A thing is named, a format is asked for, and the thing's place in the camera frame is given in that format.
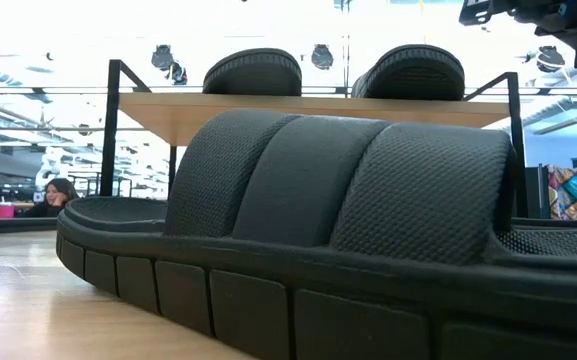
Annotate black rubber slide sandal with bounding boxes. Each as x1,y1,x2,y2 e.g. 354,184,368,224
201,47,303,97
350,43,467,101
55,108,577,360

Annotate black aluminium table frame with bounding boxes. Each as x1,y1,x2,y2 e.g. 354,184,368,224
0,215,577,236

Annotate wooden shelf black metal legs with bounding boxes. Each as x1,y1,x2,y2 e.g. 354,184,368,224
99,58,530,219

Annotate person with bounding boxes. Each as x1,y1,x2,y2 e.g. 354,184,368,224
17,177,82,219

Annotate black ceiling spotlight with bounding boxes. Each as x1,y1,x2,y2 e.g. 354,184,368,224
150,43,189,86
311,43,335,71
536,44,567,74

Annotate black cabinet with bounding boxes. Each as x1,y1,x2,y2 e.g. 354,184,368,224
524,166,552,219

